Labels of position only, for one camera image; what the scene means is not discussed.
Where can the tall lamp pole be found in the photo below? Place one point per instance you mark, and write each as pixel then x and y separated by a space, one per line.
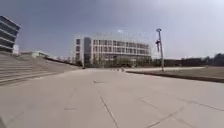
pixel 161 53

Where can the grey stone kerb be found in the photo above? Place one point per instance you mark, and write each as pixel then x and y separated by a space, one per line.
pixel 173 76

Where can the pale concrete slab plaza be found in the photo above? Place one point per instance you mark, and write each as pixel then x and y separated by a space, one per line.
pixel 100 100

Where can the white multi-storey building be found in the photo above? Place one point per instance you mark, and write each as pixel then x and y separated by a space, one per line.
pixel 110 48

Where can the row of trees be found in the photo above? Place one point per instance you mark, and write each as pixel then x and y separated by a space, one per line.
pixel 200 61

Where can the raised brown paved platform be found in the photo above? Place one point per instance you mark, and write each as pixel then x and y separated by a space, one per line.
pixel 196 72

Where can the low white building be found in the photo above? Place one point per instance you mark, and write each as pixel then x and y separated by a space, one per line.
pixel 36 54

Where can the dark glass building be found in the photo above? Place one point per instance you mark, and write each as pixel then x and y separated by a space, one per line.
pixel 7 33

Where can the wide grey stone steps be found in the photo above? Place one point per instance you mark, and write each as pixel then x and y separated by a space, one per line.
pixel 20 70

